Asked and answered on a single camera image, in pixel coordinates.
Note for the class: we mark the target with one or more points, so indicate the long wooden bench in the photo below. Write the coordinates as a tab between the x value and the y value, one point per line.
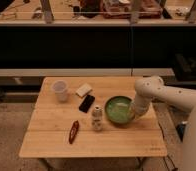
9	77

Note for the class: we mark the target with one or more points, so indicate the small white bottle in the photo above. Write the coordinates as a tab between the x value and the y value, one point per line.
97	118

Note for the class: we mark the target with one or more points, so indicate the black smartphone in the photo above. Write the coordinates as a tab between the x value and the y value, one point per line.
86	104

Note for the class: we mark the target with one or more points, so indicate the white sponge block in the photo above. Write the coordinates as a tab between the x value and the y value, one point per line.
83	90

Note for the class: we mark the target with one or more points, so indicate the wooden folding table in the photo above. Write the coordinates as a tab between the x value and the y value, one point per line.
61	130

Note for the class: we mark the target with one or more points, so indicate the red chili pepper toy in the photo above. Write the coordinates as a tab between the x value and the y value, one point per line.
73	132

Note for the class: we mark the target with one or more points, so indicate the green ceramic bowl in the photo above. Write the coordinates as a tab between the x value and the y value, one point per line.
118	110

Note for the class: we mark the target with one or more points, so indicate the translucent plastic cup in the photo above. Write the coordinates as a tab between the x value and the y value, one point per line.
60	89

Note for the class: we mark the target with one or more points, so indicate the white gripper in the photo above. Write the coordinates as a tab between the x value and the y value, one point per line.
139	107

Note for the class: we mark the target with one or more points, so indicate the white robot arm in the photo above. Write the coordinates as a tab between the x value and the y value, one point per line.
149	88

